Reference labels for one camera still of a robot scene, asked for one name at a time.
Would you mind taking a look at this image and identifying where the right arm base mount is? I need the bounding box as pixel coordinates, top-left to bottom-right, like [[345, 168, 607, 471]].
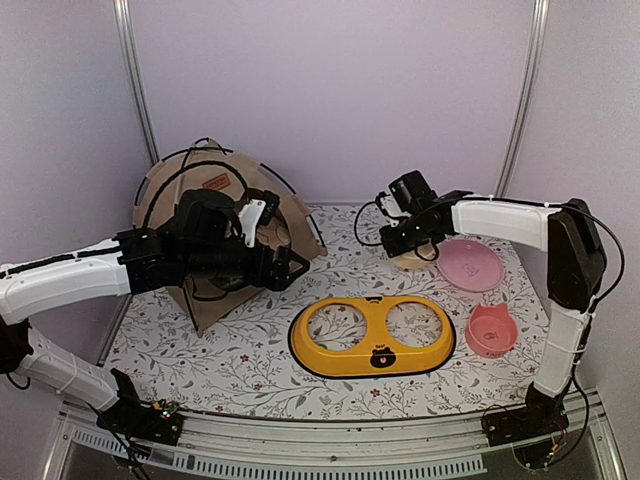
[[481, 385, 569, 470]]

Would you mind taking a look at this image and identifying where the left aluminium frame post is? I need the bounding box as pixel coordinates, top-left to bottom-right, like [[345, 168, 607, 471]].
[[113, 0, 160, 165]]

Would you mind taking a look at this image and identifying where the pink cat-ear bowl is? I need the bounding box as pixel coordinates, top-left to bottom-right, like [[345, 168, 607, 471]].
[[465, 303, 518, 359]]

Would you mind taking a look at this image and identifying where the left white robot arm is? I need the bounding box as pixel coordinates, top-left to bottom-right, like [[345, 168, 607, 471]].
[[1, 189, 310, 434]]

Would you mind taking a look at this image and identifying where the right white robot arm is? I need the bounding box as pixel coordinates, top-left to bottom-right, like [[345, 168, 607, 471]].
[[374, 171, 607, 436]]

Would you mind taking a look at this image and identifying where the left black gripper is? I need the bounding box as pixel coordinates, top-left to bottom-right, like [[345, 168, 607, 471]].
[[183, 238, 310, 290]]

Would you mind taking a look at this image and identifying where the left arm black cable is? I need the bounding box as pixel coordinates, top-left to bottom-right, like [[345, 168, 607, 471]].
[[136, 159, 251, 236]]

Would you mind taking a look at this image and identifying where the pink flat plate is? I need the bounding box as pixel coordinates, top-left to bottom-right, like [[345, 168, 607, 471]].
[[436, 239, 504, 293]]

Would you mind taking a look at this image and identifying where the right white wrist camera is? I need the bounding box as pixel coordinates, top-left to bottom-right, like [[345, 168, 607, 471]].
[[375, 192, 403, 221]]

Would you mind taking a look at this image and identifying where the beige fabric pet tent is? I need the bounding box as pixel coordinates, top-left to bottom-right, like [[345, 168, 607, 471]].
[[132, 137, 327, 334]]

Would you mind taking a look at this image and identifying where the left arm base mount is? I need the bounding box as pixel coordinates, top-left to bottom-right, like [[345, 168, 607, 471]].
[[96, 368, 184, 446]]

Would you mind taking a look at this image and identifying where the aluminium frame post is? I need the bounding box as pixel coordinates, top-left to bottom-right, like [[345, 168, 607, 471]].
[[113, 0, 160, 165], [495, 0, 550, 197]]

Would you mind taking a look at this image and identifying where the yellow double bowl holder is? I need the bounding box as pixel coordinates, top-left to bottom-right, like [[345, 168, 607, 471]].
[[288, 296, 456, 379]]

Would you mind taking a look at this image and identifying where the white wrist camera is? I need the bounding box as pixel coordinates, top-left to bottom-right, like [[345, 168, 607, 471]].
[[375, 192, 403, 221], [239, 190, 280, 248]]

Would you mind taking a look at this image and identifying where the brown patterned pet cushion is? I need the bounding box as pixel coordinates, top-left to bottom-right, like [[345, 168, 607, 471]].
[[256, 218, 291, 250]]

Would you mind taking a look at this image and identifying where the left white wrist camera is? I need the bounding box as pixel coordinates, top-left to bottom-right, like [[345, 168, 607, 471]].
[[239, 190, 280, 248]]

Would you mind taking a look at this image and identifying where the front aluminium table rail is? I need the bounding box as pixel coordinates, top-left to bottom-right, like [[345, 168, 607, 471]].
[[44, 394, 626, 480]]

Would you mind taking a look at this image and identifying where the cream small bowl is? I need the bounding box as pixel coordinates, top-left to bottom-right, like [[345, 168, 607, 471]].
[[389, 242, 439, 270]]

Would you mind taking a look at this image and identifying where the right aluminium frame post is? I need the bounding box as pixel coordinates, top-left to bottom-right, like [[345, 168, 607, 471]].
[[495, 0, 550, 197]]

